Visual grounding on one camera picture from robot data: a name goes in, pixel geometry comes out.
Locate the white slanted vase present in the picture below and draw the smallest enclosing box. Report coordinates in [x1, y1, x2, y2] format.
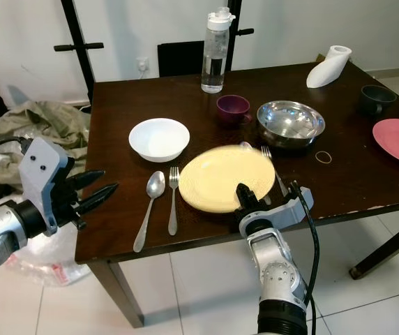
[306, 45, 352, 89]

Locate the purple mug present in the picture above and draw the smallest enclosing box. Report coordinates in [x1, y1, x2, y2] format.
[216, 95, 256, 126]

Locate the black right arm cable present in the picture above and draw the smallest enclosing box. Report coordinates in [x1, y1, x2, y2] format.
[289, 180, 321, 335]

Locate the black stand pole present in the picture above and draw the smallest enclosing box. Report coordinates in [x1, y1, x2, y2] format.
[53, 0, 105, 105]
[227, 0, 255, 64]

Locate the steel bowl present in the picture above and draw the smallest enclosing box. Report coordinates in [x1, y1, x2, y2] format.
[257, 100, 326, 149]

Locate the white bowl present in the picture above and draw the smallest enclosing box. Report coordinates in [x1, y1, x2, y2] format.
[128, 118, 190, 163]

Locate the olive green cloth bag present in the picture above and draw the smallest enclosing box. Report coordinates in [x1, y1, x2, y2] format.
[0, 100, 89, 168]

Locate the silver metal fork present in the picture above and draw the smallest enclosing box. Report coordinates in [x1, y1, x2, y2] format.
[259, 145, 292, 199]
[167, 166, 181, 236]

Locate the clear water bottle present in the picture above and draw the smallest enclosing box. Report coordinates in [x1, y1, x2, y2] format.
[201, 7, 236, 94]

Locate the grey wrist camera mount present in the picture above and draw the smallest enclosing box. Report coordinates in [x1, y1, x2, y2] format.
[20, 137, 71, 235]
[240, 187, 315, 238]

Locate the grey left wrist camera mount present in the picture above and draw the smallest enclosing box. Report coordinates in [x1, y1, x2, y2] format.
[20, 137, 71, 235]

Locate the dark wooden table leg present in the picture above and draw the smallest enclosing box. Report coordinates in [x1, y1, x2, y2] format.
[349, 213, 399, 280]
[88, 260, 144, 329]

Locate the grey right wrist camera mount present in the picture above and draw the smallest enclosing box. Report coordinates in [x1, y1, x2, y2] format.
[240, 187, 315, 238]

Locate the clear plastic bag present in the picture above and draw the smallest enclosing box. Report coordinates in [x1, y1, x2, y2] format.
[11, 237, 92, 287]

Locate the black rectangular panel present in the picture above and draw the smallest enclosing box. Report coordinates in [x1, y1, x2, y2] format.
[157, 40, 206, 77]

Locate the dark green mug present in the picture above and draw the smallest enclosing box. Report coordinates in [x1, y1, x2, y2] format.
[359, 84, 398, 118]

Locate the yellow round plate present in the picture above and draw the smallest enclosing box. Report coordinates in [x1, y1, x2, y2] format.
[179, 145, 276, 214]

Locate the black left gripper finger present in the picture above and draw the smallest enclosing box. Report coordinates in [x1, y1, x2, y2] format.
[77, 184, 119, 214]
[68, 170, 107, 191]

